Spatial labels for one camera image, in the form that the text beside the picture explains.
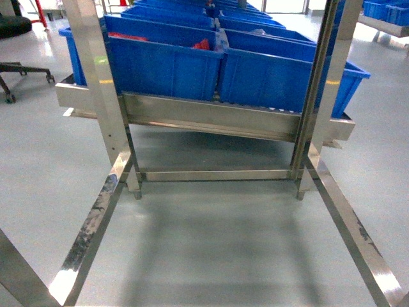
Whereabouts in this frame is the blue bin right front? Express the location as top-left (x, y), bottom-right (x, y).
top-left (218, 29), bottom-right (316, 113)

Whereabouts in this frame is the large blue plastic bin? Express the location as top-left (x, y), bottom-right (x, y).
top-left (104, 15), bottom-right (225, 100)

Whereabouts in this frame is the steel roller rack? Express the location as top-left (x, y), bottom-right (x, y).
top-left (1, 1), bottom-right (408, 306)

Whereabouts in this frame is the steel shelf with bins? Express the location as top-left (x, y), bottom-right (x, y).
top-left (358, 1), bottom-right (408, 42)

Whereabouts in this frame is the black office chair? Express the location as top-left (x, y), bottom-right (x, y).
top-left (0, 0), bottom-right (56, 104)

